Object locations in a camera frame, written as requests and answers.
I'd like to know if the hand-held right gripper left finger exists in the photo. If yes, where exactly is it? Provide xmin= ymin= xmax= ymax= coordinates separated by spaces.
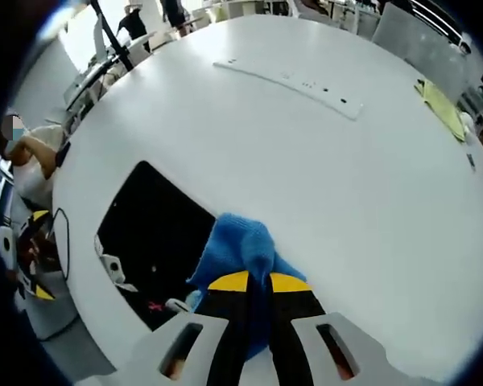
xmin=116 ymin=269 xmax=250 ymax=386

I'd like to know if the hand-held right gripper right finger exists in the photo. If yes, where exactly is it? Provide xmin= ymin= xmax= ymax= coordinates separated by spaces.
xmin=267 ymin=273 xmax=407 ymax=386

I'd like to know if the white partition board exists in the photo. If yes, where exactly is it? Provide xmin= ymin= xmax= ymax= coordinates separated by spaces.
xmin=371 ymin=2 xmax=475 ymax=102

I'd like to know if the yellow cloth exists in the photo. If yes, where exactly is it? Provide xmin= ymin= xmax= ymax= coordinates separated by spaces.
xmin=413 ymin=77 xmax=467 ymax=143

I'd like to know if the black monitor stand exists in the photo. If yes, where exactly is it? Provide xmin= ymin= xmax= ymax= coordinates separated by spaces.
xmin=89 ymin=0 xmax=137 ymax=72

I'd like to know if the black cable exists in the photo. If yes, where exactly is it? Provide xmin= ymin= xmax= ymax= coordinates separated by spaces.
xmin=49 ymin=206 xmax=71 ymax=283

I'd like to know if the blue cleaning cloth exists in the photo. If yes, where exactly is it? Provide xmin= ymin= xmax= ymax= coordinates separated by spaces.
xmin=185 ymin=211 xmax=308 ymax=359

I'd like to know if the black flat object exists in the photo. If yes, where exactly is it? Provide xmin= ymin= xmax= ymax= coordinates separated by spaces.
xmin=55 ymin=140 xmax=72 ymax=168

